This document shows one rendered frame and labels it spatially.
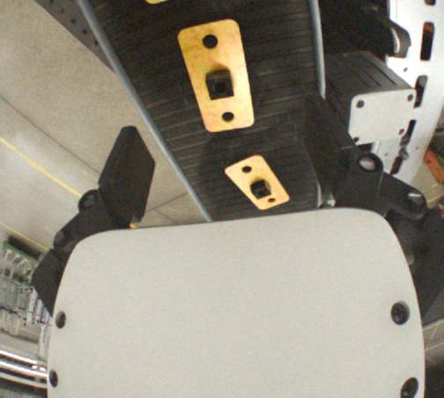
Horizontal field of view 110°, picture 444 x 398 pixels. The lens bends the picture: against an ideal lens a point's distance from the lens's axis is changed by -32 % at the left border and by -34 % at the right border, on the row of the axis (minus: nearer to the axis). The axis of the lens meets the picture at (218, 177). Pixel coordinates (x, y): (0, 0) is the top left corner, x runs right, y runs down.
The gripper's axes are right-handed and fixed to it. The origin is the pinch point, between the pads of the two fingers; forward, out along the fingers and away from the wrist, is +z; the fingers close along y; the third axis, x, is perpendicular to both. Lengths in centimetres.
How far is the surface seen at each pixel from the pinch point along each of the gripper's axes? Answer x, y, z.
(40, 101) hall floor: -26, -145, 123
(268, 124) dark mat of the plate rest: -4.4, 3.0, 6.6
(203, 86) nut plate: 0.0, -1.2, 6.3
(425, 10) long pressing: 3.4, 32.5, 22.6
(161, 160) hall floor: -111, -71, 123
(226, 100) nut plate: -1.4, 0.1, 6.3
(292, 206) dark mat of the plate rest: -17.0, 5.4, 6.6
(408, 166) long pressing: -34, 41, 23
